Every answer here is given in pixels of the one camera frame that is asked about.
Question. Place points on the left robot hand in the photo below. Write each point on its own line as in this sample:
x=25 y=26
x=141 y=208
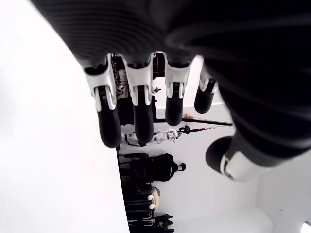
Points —
x=218 y=36

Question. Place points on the black long pole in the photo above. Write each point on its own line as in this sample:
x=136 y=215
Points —
x=206 y=122

